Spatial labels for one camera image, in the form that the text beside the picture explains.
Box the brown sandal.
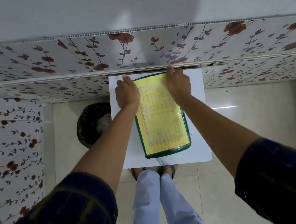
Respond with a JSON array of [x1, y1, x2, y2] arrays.
[[158, 164, 180, 181], [130, 167, 147, 182]]

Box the person's right forearm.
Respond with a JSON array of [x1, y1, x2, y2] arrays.
[[176, 87, 266, 183]]

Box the yellow paper sheet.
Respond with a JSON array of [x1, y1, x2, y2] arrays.
[[133, 72, 189, 156]]

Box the person's left hand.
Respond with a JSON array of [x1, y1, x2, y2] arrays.
[[113, 73, 142, 111]]

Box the person's right hand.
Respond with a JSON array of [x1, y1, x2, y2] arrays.
[[165, 63, 194, 107]]

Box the green-edged clear plastic pouch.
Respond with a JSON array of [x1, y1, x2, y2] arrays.
[[130, 70, 193, 160]]

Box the dark blue shirt sleeve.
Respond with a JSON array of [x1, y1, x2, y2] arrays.
[[229, 134, 296, 224], [0, 168, 120, 224]]

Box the person's left forearm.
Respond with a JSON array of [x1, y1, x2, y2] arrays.
[[66, 103, 149, 199]]

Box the trash bin with black bag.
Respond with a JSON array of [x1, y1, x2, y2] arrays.
[[74, 101, 115, 150]]

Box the light blue trousers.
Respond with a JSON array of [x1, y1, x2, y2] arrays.
[[122, 164, 209, 224]]

